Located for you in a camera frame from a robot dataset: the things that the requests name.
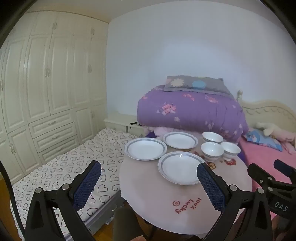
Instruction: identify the cream nightstand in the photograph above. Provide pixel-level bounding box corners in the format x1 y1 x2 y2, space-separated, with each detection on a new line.
103 111 140 137

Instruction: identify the purple floral quilt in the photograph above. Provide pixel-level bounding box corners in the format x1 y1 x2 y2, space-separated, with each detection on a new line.
136 85 249 142

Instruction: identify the white plate with grey rim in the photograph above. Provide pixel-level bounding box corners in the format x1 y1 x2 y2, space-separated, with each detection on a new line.
124 137 167 161
163 132 199 150
158 151 207 185

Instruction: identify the pink bed sheet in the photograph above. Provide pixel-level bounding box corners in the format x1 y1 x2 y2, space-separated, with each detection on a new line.
238 137 296 220

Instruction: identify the cream panelled wardrobe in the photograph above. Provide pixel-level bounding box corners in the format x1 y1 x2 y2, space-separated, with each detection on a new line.
0 9 109 183

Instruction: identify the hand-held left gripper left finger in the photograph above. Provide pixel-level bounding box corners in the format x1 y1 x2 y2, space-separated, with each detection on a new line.
24 160 102 241

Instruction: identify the cream plush toy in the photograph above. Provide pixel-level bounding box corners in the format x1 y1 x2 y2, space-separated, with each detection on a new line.
255 122 296 154

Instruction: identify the grey floral pillow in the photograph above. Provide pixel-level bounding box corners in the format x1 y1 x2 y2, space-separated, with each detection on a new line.
164 75 233 95

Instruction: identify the white bowl with grey rim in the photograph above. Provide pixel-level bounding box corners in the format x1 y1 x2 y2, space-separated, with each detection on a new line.
202 132 224 144
220 142 241 161
200 142 225 163

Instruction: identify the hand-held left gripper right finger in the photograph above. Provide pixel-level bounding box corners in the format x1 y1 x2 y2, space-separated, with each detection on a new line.
196 162 273 241

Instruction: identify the bed with heart-print sheet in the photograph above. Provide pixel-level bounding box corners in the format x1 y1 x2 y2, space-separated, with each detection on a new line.
10 128 139 239

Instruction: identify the light pink fluffy blanket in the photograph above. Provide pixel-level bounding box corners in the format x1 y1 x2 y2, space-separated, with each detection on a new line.
154 126 185 139

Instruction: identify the blue printed pillow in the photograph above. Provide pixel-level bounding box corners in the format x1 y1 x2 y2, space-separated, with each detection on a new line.
245 130 283 151

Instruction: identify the cream bed headboard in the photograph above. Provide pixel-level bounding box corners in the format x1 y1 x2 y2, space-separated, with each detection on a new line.
236 90 296 137

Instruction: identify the round pink printed table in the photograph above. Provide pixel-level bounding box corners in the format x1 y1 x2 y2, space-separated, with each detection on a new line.
119 132 253 238

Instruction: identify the black cable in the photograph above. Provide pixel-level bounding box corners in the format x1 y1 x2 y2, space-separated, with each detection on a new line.
0 160 26 240

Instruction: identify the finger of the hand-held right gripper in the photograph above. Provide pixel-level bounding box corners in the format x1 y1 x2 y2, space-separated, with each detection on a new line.
273 159 293 178
247 163 278 193

